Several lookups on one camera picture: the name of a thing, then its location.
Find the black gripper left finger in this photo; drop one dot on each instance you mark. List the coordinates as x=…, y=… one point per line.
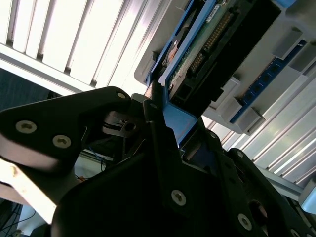
x=49, y=118

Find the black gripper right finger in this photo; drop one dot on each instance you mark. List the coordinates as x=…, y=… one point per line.
x=247, y=192

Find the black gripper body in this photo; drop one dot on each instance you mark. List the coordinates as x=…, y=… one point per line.
x=111, y=209

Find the hard disk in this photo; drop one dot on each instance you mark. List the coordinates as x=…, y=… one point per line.
x=177, y=118

